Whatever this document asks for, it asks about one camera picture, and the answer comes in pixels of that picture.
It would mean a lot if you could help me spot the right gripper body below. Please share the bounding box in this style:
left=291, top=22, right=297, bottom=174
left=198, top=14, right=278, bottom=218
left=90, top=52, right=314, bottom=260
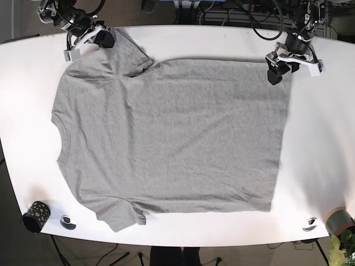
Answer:
left=63, top=24, right=108, bottom=62

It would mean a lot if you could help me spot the heather grey T-shirt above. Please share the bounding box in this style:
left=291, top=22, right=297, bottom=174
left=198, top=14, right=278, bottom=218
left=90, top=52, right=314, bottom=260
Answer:
left=52, top=29, right=292, bottom=232

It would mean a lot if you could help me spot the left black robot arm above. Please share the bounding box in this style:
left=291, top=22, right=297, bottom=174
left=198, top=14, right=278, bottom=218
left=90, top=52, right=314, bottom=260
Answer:
left=265, top=1, right=324, bottom=85

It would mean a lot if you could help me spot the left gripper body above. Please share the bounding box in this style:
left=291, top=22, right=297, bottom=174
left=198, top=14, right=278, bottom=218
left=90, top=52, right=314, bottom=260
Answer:
left=265, top=43, right=323, bottom=76

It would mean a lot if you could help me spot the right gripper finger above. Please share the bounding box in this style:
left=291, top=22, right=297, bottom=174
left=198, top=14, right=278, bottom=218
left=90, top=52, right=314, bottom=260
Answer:
left=95, top=31, right=115, bottom=48

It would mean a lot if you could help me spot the grey plant pot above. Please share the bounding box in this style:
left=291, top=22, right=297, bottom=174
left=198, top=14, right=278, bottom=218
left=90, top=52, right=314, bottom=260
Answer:
left=324, top=207, right=354, bottom=237

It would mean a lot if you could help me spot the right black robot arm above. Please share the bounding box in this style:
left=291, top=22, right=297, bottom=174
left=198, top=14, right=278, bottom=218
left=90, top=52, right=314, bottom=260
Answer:
left=37, top=0, right=115, bottom=62

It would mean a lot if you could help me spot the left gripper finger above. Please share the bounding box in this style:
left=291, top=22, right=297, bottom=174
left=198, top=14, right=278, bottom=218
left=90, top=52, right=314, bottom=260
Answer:
left=267, top=60, right=291, bottom=85

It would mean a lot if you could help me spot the black gold-dotted cup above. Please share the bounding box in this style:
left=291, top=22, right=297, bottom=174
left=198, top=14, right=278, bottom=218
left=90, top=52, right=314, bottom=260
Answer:
left=22, top=201, right=51, bottom=234

